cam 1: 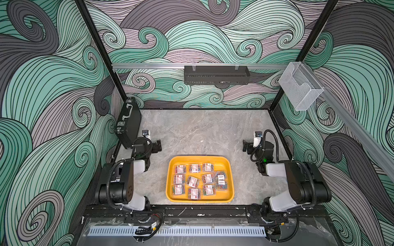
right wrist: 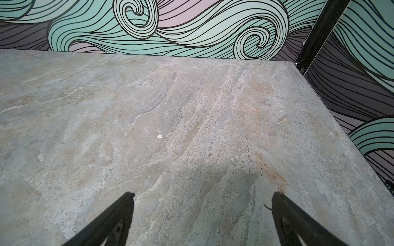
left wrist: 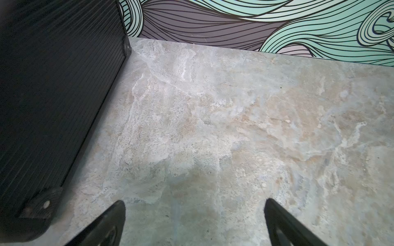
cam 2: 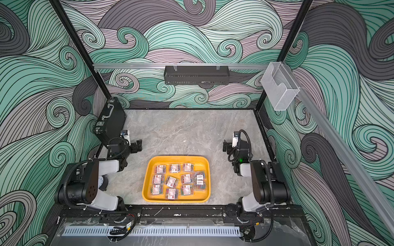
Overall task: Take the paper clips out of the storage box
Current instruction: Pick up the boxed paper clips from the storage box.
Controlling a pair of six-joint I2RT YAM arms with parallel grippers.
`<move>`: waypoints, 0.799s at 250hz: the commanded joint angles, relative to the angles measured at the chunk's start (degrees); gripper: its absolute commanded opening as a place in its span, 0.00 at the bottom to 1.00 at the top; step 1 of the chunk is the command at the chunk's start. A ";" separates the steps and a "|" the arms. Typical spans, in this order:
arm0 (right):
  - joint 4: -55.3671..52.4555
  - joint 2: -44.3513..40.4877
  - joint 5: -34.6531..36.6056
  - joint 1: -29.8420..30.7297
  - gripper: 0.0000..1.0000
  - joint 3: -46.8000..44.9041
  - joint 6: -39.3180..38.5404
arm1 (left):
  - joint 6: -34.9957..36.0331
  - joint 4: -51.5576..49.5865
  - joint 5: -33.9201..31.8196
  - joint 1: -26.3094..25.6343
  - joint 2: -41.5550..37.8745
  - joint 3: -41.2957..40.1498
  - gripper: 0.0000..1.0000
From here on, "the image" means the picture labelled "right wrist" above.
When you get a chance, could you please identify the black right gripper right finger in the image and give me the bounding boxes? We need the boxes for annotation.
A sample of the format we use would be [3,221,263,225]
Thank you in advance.
[271,192,346,246]

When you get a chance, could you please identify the black corner frame post right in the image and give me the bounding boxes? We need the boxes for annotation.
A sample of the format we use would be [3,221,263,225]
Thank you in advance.
[294,0,350,75]

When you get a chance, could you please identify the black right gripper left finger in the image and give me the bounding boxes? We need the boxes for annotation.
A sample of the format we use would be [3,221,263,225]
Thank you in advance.
[64,192,135,246]

